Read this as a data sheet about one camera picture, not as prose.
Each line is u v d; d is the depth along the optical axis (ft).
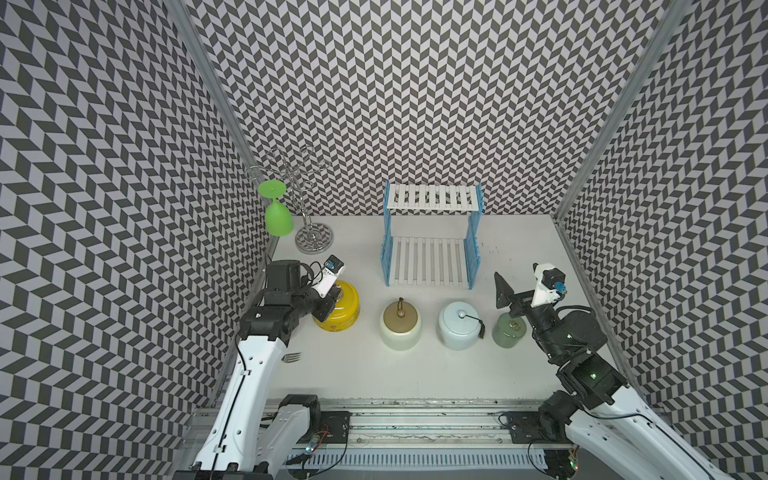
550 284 1.75
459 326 2.64
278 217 2.88
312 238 3.69
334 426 2.45
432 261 3.33
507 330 2.71
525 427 2.46
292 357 2.76
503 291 2.03
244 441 1.26
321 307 2.11
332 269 2.10
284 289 1.78
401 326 2.64
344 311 2.45
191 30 2.42
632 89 2.60
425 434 2.39
